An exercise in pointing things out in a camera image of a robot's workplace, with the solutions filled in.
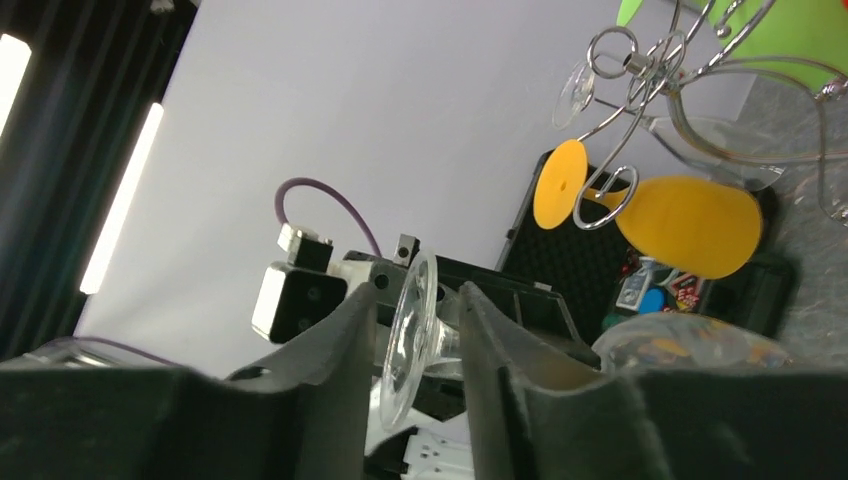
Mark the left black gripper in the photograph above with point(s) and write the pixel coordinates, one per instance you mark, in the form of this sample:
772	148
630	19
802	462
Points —
513	352

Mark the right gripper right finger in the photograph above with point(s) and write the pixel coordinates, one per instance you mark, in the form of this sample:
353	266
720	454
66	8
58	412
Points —
683	423

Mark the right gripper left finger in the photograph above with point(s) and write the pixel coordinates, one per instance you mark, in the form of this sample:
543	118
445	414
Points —
298	413

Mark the clear wine glass front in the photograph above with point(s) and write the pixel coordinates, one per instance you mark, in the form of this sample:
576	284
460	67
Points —
421	342

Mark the clear wine glass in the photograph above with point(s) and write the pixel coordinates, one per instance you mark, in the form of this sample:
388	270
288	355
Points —
578	93
421	342

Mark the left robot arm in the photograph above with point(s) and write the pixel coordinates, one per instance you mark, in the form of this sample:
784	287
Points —
417	428

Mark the yellow wine glass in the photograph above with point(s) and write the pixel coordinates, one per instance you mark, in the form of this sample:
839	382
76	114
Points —
700	227

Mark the clear wine glass rear left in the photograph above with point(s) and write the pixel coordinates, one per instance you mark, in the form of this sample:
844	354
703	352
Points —
578	93

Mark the chrome wine glass rack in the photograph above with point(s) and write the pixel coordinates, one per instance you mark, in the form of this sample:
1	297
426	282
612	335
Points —
807	131

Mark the green wine glass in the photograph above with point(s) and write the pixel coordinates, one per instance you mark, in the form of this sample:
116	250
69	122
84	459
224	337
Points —
803	41

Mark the black poker chip case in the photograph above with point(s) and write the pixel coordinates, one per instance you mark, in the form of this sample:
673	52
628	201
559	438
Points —
603	278

